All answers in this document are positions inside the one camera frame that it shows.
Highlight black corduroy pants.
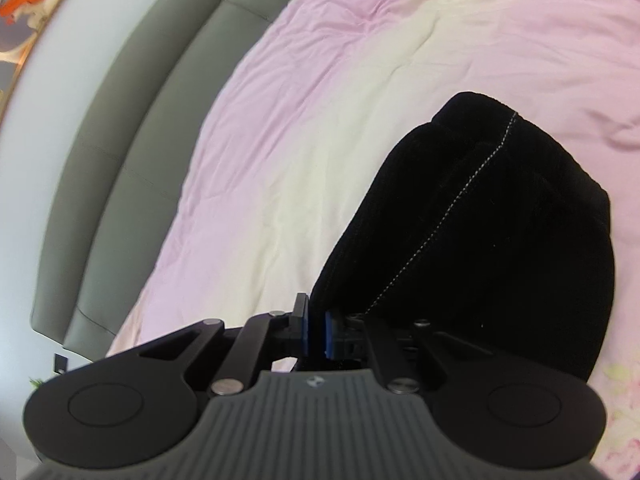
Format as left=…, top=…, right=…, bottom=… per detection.
left=308, top=92, right=615, bottom=379

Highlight pink floral bed quilt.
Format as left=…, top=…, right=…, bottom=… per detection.
left=111, top=0, right=639, bottom=479

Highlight grey padded headboard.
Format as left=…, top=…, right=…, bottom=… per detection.
left=30, top=0, right=291, bottom=361

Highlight framed orange fish picture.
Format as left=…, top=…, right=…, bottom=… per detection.
left=0, top=0, right=62, bottom=115

